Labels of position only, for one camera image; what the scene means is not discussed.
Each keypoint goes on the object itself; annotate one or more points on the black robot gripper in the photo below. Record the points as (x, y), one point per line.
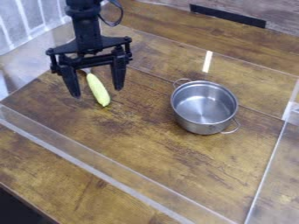
(90, 50)

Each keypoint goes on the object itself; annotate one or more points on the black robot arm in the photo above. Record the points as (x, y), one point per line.
(94, 3)

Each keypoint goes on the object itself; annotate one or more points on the stainless steel pot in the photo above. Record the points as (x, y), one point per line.
(204, 107)

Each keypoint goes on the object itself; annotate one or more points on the black wall strip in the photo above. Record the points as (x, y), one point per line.
(246, 20)

